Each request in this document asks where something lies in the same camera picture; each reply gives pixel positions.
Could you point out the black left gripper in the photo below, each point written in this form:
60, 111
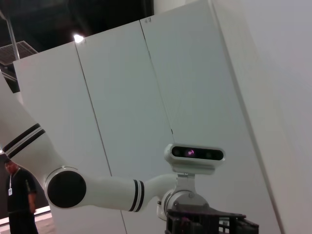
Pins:
195, 221

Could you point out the person in black shirt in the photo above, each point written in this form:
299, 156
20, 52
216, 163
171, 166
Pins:
20, 195

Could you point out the bright ceiling lamp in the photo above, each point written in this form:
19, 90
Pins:
78, 37

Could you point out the grey metal pole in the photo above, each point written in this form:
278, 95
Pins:
13, 39

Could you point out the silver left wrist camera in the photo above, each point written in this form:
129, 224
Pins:
195, 156

